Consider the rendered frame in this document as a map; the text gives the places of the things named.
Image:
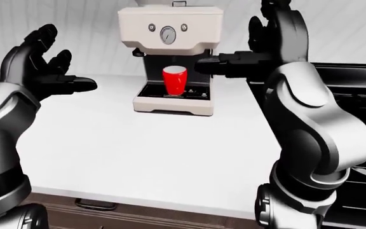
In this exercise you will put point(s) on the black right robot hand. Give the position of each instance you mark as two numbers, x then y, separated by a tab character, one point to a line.
278	50

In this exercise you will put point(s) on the black stove cooktop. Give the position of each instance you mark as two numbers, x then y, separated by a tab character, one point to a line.
354	114

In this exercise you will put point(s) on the red plastic cup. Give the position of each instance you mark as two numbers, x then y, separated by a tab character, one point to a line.
174	80

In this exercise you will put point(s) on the white espresso coffee machine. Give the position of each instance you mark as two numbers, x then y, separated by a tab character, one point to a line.
170	55

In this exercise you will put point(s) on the brown wooden cabinet drawer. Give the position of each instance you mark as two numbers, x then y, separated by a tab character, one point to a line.
132	214

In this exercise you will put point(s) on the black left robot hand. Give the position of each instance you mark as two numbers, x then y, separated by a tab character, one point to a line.
27	64

